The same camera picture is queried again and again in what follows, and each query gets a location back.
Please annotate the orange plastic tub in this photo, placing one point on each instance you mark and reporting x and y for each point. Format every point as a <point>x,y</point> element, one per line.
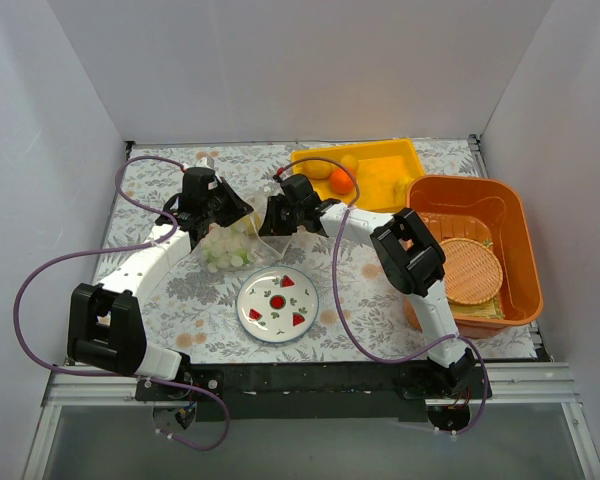
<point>491,213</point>

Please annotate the round woven bamboo basket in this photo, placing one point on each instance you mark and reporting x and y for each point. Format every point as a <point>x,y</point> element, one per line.
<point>472,272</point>

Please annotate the floral pattern table mat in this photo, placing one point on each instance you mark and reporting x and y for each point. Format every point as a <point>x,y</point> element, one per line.
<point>194,311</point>

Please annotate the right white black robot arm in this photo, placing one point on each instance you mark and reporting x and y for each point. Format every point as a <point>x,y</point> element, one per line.
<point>411,258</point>

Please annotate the fake orange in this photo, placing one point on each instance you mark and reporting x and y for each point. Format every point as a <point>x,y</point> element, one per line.
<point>340,182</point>

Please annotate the yellow plastic tray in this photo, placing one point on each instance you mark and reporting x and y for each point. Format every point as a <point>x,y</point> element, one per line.
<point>386,170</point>

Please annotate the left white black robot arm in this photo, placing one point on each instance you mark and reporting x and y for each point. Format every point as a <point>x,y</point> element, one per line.
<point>105,324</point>

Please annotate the green bamboo placemat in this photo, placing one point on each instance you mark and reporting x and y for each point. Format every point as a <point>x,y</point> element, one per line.
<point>480,311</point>

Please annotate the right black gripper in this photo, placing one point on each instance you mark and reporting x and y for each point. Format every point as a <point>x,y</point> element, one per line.
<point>278,217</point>

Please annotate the fake yellow mango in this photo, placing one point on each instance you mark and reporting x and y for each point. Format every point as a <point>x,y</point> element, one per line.
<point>317,169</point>

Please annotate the watermelon pattern ceramic plate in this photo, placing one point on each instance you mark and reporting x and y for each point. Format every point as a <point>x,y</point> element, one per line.
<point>277,304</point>

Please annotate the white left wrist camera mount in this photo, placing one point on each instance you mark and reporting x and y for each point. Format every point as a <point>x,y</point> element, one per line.
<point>205,162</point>

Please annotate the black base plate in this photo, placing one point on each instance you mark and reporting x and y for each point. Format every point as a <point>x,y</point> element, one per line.
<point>341,390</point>

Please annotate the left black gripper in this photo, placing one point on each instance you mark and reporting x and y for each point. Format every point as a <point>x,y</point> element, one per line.
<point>225,206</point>

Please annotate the clear zip top bag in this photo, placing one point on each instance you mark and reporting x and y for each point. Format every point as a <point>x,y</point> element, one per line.
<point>267,250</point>

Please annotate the smooth fake yellow lemon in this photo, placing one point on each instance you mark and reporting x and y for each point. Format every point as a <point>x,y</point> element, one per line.
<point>350,162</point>

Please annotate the aluminium frame rail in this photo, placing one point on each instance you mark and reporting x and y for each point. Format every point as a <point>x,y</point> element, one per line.
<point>530,427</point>

